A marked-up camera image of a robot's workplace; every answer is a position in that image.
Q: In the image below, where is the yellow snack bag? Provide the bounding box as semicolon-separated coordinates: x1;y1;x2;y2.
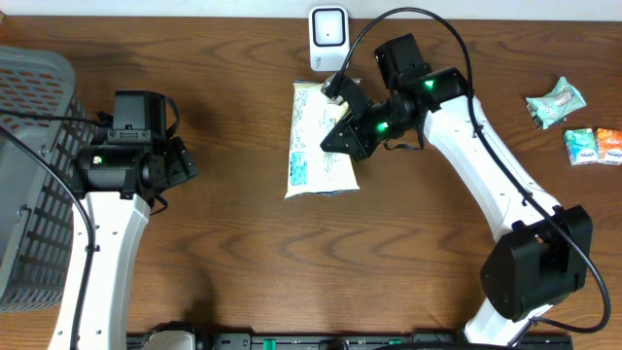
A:
285;81;360;199

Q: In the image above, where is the teal wet wipes pack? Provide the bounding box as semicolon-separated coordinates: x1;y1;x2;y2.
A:
526;77;587;129

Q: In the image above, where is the small green tissue pack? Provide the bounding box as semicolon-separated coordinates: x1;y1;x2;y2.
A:
564;128;600;166

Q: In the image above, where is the orange tissue pack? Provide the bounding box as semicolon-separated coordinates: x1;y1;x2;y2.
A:
595;128;622;165

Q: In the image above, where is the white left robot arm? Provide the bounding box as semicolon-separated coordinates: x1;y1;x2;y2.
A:
50;90;198;349

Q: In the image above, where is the white barcode scanner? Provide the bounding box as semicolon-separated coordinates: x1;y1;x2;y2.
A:
308;5;350;72

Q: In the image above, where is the grey plastic mesh basket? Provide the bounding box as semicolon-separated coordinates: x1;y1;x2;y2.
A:
1;46;96;313

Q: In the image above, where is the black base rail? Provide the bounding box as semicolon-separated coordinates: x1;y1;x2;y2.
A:
125;332;574;350

